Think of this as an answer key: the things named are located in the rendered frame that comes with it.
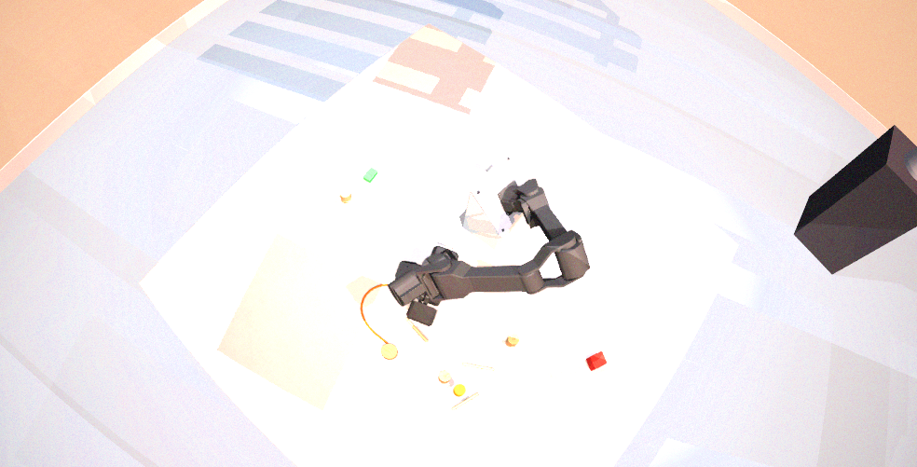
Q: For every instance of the small green block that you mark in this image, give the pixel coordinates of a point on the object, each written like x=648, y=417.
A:
x=370, y=175

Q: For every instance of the round wooden button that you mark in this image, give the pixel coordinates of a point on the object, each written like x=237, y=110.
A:
x=389, y=351

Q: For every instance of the red block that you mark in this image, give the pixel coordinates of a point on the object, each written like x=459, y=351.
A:
x=596, y=360

